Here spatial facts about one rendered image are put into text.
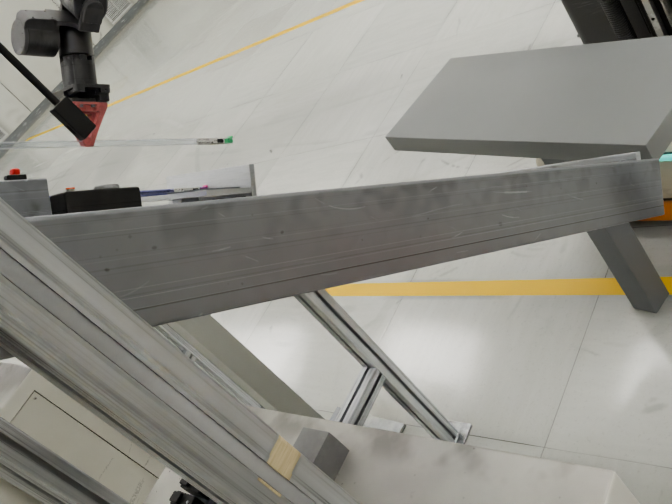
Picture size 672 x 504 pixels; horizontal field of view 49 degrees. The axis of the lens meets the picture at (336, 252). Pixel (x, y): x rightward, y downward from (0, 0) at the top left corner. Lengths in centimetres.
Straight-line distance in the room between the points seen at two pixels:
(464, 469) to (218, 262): 51
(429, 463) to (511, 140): 60
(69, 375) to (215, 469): 9
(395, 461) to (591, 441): 73
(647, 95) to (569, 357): 71
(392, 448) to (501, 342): 95
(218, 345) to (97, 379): 125
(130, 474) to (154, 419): 173
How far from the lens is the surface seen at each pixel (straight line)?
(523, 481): 81
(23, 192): 71
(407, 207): 52
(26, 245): 32
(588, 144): 117
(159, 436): 35
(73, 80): 135
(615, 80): 127
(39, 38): 134
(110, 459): 204
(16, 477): 191
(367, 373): 151
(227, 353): 160
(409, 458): 90
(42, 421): 195
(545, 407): 167
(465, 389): 180
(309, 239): 45
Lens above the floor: 126
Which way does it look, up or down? 30 degrees down
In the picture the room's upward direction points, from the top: 42 degrees counter-clockwise
